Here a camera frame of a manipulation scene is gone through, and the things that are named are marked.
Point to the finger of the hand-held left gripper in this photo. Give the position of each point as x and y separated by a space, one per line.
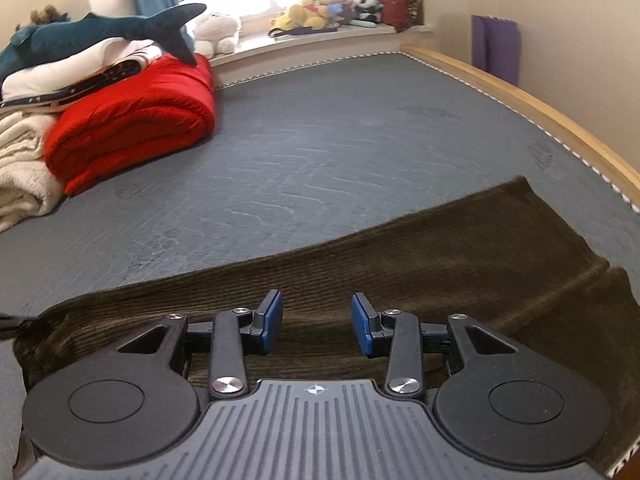
10 323

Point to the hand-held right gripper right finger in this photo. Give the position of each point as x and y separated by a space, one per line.
362 325

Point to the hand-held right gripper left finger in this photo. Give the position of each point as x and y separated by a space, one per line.
270 322

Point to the cream folded blanket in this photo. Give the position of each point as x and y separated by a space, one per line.
20 180

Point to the grey quilted mattress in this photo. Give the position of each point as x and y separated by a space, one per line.
350 135

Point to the red folded blanket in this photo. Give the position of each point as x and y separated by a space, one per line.
135 120

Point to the white folded quilt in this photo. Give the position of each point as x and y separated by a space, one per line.
75 62

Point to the white windowsill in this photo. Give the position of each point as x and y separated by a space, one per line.
310 45

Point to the white plush toy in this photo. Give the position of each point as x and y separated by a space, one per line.
215 27

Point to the blue shark plush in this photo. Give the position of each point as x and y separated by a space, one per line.
75 30

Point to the small yellow plush toy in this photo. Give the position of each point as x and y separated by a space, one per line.
282 21

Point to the pale green toy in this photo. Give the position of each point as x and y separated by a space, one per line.
364 22

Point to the purple mat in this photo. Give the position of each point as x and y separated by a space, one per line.
497 47

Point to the small blue plush toy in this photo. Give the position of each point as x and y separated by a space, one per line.
340 11

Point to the panda plush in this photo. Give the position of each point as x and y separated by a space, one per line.
366 2

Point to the yellow bear plush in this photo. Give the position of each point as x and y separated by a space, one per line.
322 2

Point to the wooden bed frame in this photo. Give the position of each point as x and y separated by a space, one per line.
550 110

